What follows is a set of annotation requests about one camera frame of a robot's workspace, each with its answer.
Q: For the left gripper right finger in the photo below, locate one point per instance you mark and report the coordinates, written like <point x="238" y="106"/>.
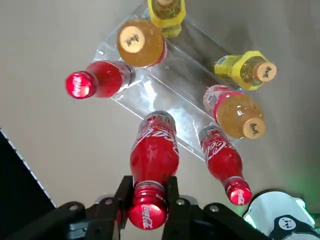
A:
<point x="190" y="222"/>

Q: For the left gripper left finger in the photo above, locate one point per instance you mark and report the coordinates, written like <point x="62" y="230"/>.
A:
<point x="100" y="220"/>

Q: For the red cola bottle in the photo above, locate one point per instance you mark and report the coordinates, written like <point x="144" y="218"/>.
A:
<point x="152" y="162"/>
<point x="105" y="80"/>
<point x="222" y="165"/>

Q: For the orange tea bottle pink label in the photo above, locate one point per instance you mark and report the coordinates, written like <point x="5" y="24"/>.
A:
<point x="140" y="45"/>
<point x="237" y="112"/>

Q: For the clear acrylic bottle tray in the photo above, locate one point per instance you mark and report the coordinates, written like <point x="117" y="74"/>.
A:
<point x="160" y="100"/>

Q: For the yellow label tea bottle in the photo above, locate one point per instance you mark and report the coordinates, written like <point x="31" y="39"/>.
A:
<point x="167" y="15"/>
<point x="245" y="70"/>

